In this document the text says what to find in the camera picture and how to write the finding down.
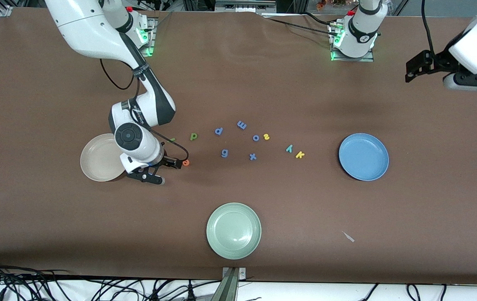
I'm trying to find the beige round plate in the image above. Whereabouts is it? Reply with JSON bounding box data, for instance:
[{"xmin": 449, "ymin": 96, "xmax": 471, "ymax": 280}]
[{"xmin": 80, "ymin": 133, "xmax": 127, "ymax": 182}]

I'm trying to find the pale green round plate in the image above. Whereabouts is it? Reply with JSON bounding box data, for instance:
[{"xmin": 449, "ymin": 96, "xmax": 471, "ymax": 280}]
[{"xmin": 206, "ymin": 202, "xmax": 262, "ymax": 260}]

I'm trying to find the blue round plate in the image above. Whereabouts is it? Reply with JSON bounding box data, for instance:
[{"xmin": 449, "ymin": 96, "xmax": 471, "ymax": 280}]
[{"xmin": 339, "ymin": 133, "xmax": 389, "ymax": 181}]

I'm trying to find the brown table cover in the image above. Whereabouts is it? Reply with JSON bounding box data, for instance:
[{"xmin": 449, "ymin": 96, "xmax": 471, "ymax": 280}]
[{"xmin": 0, "ymin": 6, "xmax": 477, "ymax": 286}]

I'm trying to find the orange background object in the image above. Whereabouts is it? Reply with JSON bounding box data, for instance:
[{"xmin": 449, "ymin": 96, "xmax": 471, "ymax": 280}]
[{"xmin": 315, "ymin": 0, "xmax": 350, "ymax": 10}]

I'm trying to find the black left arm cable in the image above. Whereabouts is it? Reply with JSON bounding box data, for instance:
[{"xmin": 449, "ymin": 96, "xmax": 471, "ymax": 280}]
[{"xmin": 421, "ymin": 0, "xmax": 441, "ymax": 57}]

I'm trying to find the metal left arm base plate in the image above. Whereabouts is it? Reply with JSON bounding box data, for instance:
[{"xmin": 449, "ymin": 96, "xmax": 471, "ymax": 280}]
[{"xmin": 329, "ymin": 22, "xmax": 375, "ymax": 63}]

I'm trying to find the black base power cable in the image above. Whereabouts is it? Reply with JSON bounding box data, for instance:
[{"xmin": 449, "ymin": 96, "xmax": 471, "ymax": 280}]
[{"xmin": 261, "ymin": 15, "xmax": 337, "ymax": 38}]

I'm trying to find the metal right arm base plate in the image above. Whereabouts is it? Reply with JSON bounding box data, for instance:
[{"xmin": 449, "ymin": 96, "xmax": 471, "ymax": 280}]
[{"xmin": 137, "ymin": 18, "xmax": 156, "ymax": 57}]

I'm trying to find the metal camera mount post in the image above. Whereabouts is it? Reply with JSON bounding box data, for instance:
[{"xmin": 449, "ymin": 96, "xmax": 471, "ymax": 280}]
[{"xmin": 211, "ymin": 267, "xmax": 247, "ymax": 301}]

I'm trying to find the thick black floor cable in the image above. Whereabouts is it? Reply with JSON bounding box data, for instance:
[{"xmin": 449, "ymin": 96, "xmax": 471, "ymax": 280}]
[{"xmin": 0, "ymin": 271, "xmax": 73, "ymax": 281}]

